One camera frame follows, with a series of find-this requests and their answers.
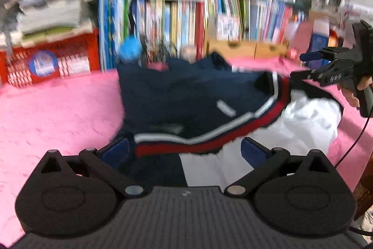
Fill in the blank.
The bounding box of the small pink box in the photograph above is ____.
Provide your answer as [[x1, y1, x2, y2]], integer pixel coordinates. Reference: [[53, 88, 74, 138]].
[[182, 45, 198, 62]]

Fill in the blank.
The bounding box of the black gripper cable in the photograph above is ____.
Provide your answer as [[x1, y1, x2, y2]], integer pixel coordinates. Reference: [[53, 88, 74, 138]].
[[335, 113, 373, 168]]

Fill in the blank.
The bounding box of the person's right hand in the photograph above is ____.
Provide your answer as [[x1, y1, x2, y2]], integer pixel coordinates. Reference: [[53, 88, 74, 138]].
[[337, 77, 373, 108]]

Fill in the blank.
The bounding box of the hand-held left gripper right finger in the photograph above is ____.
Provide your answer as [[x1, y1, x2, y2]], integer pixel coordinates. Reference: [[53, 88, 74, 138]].
[[224, 137, 338, 196]]

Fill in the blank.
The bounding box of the row of tall picture books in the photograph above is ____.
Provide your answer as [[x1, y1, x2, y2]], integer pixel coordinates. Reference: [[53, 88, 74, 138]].
[[131, 0, 206, 59]]

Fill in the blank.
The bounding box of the white and navy jacket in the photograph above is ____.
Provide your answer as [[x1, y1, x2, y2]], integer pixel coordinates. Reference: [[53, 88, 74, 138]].
[[117, 52, 343, 188]]

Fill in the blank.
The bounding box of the white colourful print box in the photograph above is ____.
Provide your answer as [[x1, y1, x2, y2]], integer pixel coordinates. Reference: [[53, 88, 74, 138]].
[[217, 14, 241, 41]]

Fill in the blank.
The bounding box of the large red plastic basket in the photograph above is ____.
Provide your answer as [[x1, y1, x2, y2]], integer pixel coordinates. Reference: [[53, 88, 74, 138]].
[[0, 30, 100, 88]]

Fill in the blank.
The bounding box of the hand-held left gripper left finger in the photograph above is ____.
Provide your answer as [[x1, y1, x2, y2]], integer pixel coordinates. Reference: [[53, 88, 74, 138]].
[[29, 137, 148, 197]]

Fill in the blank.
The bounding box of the pink rabbit print blanket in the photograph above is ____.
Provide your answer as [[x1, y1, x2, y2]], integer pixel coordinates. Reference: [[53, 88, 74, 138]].
[[0, 58, 373, 246]]

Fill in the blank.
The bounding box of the tangle of black cables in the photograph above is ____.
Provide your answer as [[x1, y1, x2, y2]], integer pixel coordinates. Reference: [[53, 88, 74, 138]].
[[140, 33, 182, 60]]

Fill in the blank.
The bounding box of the row of colourful textbooks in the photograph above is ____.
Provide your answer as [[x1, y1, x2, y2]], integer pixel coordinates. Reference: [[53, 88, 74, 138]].
[[202, 0, 305, 44]]

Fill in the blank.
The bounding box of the blue cardboard box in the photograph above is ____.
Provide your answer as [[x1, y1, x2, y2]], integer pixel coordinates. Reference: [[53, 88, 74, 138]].
[[309, 32, 333, 69]]

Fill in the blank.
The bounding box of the wooden drawer organizer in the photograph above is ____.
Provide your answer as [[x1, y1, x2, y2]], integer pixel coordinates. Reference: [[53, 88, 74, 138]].
[[205, 39, 290, 61]]

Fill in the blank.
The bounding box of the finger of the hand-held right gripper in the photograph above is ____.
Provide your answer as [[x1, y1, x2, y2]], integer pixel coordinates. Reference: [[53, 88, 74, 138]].
[[300, 49, 337, 62], [290, 69, 332, 83]]

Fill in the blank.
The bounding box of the brown wooden furniture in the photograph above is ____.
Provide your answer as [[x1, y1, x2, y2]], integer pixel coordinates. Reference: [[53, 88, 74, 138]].
[[353, 147, 373, 221]]

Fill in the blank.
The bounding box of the stack of books and papers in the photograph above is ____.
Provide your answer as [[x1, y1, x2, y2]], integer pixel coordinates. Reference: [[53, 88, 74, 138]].
[[16, 0, 96, 46]]

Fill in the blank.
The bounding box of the blue plush ball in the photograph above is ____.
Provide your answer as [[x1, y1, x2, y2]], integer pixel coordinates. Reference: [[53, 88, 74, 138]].
[[119, 37, 143, 62]]

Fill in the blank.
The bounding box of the pink cardboard board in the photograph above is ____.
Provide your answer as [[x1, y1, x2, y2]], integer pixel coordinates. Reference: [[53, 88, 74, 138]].
[[291, 18, 316, 57]]

